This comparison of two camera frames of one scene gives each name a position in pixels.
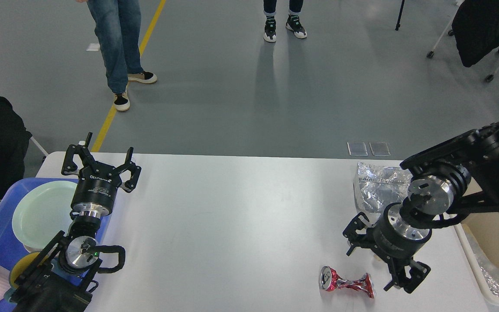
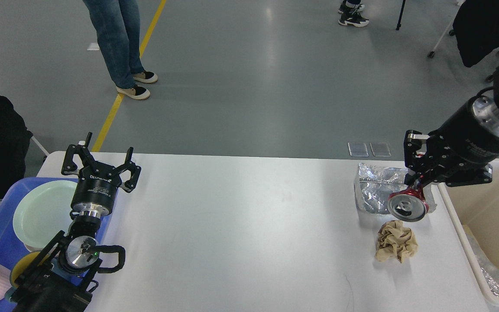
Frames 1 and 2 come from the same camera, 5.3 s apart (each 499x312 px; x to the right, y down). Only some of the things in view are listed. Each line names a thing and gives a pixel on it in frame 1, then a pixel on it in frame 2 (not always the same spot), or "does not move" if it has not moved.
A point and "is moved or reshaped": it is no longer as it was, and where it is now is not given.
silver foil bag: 375,186 does not move
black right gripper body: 394,238 -> 460,151
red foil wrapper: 330,280 is moved or reshaped
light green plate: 42,212 does not move
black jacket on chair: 478,26 does not move
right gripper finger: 418,272 -> 479,174
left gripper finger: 130,185 does not move
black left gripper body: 95,190 does not move
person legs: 293,23 -> 349,9
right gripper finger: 355,232 -> 413,141
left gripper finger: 69,167 does not move
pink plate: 32,249 does not move
